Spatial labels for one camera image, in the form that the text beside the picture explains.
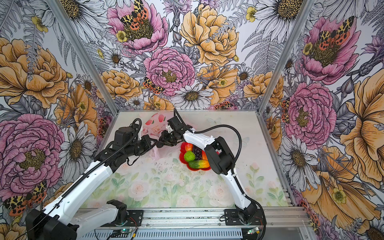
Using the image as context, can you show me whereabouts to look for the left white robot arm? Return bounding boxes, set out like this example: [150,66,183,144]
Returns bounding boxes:
[26,124,164,240]

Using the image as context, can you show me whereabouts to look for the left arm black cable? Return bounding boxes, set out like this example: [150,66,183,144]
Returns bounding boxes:
[17,117,143,240]

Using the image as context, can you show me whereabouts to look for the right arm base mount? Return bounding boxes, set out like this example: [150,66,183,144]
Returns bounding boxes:
[221,209,267,226]

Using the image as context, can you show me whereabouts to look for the green circuit board left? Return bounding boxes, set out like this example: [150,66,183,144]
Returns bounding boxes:
[113,229,135,235]

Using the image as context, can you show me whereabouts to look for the green toy lime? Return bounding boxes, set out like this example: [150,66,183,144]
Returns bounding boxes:
[184,151,196,163]

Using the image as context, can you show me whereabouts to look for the dark purple toy grapes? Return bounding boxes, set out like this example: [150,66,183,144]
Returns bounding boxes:
[192,146,203,160]

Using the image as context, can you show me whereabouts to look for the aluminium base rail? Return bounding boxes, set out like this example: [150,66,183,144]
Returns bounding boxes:
[79,207,316,240]

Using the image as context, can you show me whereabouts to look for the green circuit board right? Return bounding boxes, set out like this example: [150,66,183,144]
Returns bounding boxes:
[247,227,260,235]

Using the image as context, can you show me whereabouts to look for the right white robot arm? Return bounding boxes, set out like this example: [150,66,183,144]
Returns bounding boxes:
[157,116,260,225]

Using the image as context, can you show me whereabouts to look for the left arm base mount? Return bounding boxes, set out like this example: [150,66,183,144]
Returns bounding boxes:
[102,210,144,227]

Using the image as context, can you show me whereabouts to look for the pink plastic bag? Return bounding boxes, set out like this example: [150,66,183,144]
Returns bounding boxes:
[141,111,174,161]

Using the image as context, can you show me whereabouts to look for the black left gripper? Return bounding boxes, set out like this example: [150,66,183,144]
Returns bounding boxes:
[125,134,158,157]

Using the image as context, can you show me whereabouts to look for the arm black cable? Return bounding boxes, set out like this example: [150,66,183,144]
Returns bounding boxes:
[173,108,268,240]
[17,117,143,240]

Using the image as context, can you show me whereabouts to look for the red toy apple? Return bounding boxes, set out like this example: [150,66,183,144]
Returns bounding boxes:
[185,143,194,152]

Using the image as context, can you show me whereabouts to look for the green circuit board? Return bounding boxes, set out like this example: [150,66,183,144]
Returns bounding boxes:
[113,229,135,235]
[247,227,260,235]

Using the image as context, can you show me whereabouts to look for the red flower-shaped plate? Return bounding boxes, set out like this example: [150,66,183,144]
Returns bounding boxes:
[179,143,211,171]

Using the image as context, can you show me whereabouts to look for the green yellow toy mango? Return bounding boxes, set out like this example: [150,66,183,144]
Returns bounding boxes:
[188,160,210,169]

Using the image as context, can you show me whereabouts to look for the orange red toy fruit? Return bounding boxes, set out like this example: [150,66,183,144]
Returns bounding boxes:
[202,151,208,161]

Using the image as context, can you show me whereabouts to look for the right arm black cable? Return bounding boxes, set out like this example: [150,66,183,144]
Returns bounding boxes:
[173,108,268,240]

